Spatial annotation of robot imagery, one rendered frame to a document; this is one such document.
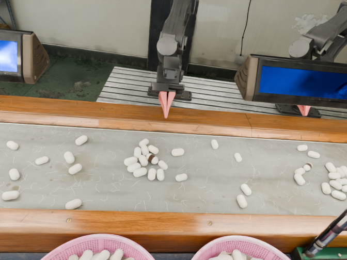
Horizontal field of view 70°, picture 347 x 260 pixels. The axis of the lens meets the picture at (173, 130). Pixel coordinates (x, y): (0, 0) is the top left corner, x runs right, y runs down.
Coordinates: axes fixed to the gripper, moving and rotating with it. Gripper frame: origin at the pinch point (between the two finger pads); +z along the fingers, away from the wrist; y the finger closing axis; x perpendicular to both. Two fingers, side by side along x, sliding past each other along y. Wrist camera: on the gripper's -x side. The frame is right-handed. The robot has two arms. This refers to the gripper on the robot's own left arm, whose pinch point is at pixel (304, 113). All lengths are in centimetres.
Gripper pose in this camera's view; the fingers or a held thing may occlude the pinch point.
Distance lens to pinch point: 88.6
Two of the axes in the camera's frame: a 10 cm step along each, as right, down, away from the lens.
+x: -1.3, 1.6, 9.8
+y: 9.9, 0.7, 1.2
